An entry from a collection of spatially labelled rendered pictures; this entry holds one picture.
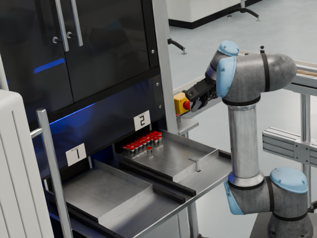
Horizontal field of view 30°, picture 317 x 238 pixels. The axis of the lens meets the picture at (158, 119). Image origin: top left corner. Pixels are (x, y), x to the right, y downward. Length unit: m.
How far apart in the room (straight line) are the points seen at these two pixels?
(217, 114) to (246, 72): 3.11
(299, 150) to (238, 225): 0.61
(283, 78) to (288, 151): 1.49
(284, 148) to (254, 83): 1.53
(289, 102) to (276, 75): 3.23
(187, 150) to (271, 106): 2.53
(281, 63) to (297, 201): 0.47
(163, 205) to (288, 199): 0.44
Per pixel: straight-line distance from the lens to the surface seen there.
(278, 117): 4.71
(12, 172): 1.40
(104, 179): 2.30
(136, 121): 2.38
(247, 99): 1.74
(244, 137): 1.81
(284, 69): 1.75
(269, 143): 3.29
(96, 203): 2.16
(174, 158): 2.37
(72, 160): 2.22
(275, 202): 1.93
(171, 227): 2.74
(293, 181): 1.92
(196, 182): 2.21
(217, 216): 3.56
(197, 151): 2.41
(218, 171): 2.26
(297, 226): 2.00
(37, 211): 1.49
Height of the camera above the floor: 2.02
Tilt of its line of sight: 25 degrees down
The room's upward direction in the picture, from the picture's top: 7 degrees counter-clockwise
